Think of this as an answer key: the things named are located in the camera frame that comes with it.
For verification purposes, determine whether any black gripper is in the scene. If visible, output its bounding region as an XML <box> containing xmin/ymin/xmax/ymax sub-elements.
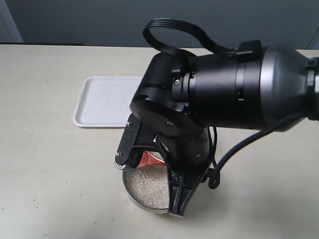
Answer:
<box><xmin>156</xmin><ymin>127</ymin><xmax>216</xmax><ymax>218</ymax></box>

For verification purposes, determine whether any brown wooden spoon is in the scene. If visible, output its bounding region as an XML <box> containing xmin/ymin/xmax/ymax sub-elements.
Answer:
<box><xmin>137</xmin><ymin>150</ymin><xmax>166</xmax><ymax>168</ymax></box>

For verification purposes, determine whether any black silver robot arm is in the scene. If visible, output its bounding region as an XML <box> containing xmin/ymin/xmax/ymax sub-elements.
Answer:
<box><xmin>130</xmin><ymin>40</ymin><xmax>319</xmax><ymax>217</ymax></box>

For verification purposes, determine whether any large steel rice bowl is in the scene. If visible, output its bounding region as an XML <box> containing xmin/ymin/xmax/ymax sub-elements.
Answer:
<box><xmin>122</xmin><ymin>169</ymin><xmax>172</xmax><ymax>216</ymax></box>

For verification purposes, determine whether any white rectangular plastic tray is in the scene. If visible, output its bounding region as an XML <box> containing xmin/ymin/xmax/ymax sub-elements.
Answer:
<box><xmin>73</xmin><ymin>76</ymin><xmax>142</xmax><ymax>128</ymax></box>

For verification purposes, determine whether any black camera cable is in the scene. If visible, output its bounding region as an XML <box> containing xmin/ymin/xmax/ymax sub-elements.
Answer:
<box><xmin>203</xmin><ymin>111</ymin><xmax>311</xmax><ymax>189</ymax></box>

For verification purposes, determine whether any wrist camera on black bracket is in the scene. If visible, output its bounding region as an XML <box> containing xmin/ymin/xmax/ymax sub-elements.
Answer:
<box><xmin>114</xmin><ymin>114</ymin><xmax>158</xmax><ymax>172</ymax></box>

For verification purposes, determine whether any black ribbon cable loop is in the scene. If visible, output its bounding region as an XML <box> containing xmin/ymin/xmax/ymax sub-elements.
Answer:
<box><xmin>143</xmin><ymin>18</ymin><xmax>262</xmax><ymax>63</ymax></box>

